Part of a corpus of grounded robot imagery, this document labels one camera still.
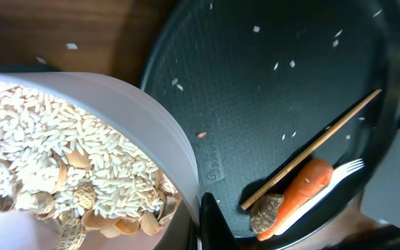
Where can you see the round black serving tray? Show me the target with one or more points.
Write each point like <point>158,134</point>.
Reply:
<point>253,83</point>

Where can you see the pink bowl with food scraps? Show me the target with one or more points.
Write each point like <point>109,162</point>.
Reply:
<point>88,161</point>

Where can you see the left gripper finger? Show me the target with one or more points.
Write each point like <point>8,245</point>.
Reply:
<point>215,233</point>

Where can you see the brown cookie piece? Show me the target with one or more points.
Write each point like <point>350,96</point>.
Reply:
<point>264,212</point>

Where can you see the orange carrot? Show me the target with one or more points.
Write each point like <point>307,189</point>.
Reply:
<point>312,178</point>

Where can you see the white plastic fork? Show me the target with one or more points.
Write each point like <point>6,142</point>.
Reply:
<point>339,174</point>

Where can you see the wooden chopstick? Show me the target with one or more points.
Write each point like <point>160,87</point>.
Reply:
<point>308,150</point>

